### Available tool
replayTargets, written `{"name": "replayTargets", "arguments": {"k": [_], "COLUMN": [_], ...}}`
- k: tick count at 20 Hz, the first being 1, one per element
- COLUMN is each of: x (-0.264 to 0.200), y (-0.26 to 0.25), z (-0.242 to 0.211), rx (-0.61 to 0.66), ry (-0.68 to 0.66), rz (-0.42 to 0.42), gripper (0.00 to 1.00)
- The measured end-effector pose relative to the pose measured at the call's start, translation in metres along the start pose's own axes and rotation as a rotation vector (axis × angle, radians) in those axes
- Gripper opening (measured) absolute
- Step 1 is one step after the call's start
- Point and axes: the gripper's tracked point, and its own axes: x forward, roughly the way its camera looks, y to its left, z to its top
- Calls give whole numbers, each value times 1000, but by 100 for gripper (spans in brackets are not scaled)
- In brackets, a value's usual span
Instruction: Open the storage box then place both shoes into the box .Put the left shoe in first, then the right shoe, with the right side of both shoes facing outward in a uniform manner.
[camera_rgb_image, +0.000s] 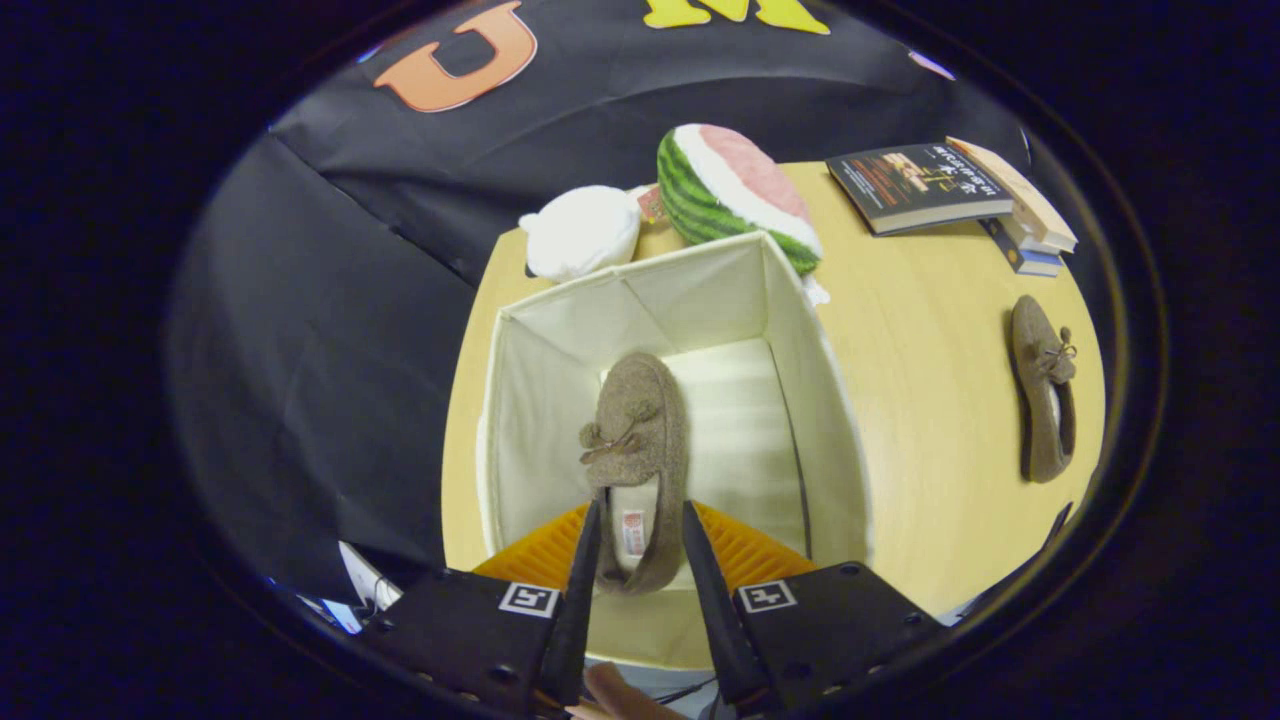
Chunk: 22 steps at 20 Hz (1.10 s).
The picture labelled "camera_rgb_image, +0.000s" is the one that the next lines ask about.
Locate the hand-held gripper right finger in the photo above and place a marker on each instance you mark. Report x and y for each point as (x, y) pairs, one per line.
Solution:
(715, 610)

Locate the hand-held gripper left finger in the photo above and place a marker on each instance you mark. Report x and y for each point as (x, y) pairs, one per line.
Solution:
(575, 620)

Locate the cream fabric storage box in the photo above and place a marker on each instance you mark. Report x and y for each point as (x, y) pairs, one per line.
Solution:
(740, 430)

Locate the brown shoe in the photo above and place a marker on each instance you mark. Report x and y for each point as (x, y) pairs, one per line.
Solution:
(1035, 400)
(640, 420)

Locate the white paper sheet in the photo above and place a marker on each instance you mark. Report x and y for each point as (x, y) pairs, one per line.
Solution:
(368, 580)

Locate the white plush toy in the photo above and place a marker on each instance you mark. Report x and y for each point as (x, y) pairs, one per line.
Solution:
(580, 235)

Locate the watermelon slice plush toy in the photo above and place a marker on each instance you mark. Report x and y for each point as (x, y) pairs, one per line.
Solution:
(740, 175)

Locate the blue book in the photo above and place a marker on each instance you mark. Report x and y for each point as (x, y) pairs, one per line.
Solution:
(1030, 262)

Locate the black book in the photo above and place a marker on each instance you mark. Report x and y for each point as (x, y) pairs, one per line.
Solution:
(915, 185)

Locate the beige book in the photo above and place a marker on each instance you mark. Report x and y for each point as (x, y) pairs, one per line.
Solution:
(1010, 190)

